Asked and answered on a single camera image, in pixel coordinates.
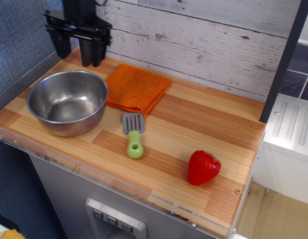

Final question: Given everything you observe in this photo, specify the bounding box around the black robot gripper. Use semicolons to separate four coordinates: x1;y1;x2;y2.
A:
43;0;112;67

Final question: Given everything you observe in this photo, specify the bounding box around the orange cloth napkin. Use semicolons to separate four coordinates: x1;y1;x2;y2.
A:
105;64;172;116

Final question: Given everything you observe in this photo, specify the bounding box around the clear acrylic table edge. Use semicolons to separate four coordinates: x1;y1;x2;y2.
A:
0;124;238;237

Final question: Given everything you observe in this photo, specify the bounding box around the stainless steel bowl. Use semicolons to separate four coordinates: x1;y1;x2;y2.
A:
26;70;108;137

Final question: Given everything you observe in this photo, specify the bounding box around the grey green toy spatula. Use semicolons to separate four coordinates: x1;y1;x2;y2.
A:
122;113;145;159

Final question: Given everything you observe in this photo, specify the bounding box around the red plastic strawberry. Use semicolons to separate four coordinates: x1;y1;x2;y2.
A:
188;150;221;186

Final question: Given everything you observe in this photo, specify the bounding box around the grey toy dispenser panel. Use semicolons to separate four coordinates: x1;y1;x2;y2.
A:
85;197;147;239

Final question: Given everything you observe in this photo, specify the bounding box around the yellow object bottom corner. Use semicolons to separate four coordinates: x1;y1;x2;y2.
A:
0;230;25;239

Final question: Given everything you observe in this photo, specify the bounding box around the white ridged sink counter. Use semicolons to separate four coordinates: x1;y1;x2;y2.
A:
252;94;308;204

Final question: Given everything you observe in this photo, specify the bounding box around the dark grey left post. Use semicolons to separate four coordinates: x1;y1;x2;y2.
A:
79;39;92;67

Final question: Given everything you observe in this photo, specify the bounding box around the dark grey post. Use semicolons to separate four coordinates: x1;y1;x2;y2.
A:
259;0;308;123
79;39;92;67

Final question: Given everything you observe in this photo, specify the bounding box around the dark grey right post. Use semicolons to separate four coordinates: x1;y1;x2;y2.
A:
259;0;308;123

